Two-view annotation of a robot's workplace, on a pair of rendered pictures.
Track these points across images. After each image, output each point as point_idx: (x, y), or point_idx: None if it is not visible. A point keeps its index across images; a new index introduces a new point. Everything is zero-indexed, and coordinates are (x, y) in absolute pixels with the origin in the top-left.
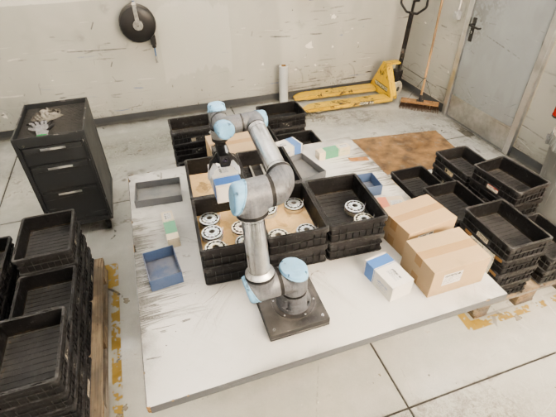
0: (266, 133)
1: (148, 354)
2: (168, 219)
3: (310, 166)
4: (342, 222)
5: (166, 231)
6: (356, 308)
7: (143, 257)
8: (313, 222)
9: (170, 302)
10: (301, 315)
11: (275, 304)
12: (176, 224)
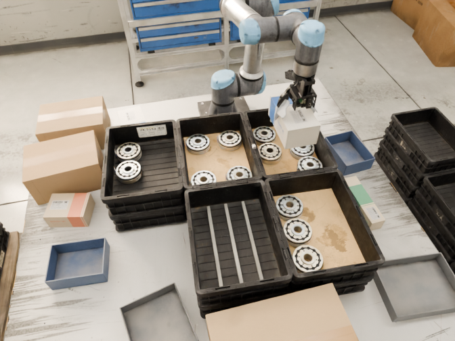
0: (242, 9)
1: (330, 100)
2: (368, 206)
3: None
4: (152, 160)
5: (362, 188)
6: (172, 116)
7: (370, 153)
8: (185, 162)
9: (328, 130)
10: None
11: (237, 111)
12: None
